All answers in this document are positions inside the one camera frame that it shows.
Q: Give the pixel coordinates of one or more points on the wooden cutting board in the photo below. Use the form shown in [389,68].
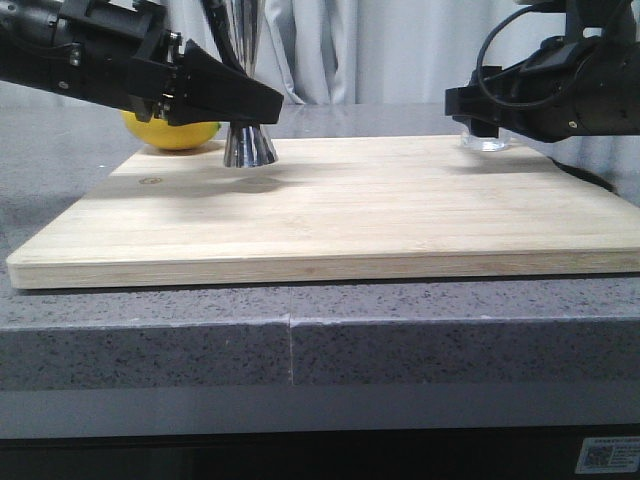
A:
[332,209]

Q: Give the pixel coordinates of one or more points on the grey curtain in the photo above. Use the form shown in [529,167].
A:
[371,52]

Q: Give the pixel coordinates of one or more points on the glass beaker with clear liquid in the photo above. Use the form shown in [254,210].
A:
[485,144]

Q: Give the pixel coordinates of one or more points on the white QR code label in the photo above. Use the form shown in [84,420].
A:
[608,455]

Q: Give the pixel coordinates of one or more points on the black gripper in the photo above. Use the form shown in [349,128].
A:
[590,88]
[119,57]

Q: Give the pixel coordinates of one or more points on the steel double jigger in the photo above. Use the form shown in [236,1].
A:
[248,145]

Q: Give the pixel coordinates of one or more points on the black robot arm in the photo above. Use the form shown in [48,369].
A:
[31,52]

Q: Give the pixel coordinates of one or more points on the yellow lemon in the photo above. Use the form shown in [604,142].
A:
[158,133]

